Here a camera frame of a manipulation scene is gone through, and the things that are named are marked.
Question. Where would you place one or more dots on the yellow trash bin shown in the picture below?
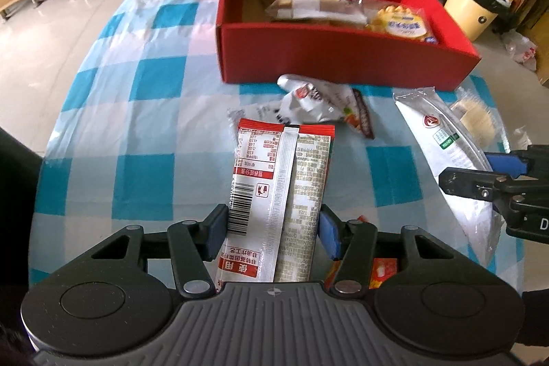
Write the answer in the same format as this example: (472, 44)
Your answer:
(463, 14)

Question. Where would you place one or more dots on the white plastic bag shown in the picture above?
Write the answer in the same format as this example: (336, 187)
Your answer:
(521, 51)

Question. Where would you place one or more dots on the yellow scalloped pastry packet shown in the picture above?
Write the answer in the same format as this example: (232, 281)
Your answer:
(399, 23)

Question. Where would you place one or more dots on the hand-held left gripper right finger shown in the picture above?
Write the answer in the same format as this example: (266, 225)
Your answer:
(330, 233)

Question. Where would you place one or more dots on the round white cake packet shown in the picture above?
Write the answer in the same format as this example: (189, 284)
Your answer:
(476, 115)

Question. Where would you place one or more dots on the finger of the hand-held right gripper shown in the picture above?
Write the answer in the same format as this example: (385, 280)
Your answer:
(506, 162)
(467, 181)

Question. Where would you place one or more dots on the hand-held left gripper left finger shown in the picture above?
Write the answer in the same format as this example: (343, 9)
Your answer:
(216, 228)

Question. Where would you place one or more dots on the red cardboard box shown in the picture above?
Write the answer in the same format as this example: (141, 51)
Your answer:
(321, 57)

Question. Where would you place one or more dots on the blue white checkered tablecloth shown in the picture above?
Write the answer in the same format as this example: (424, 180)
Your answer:
(150, 113)

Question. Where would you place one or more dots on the long white packet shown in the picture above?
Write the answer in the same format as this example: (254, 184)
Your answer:
(437, 134)

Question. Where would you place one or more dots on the brown snack packet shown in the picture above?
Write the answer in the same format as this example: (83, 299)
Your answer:
(363, 119)

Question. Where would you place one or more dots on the red and white snack packet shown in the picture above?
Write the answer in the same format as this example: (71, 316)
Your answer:
(266, 177)

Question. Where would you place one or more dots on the red candy packet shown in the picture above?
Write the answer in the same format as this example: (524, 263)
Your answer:
(383, 272)

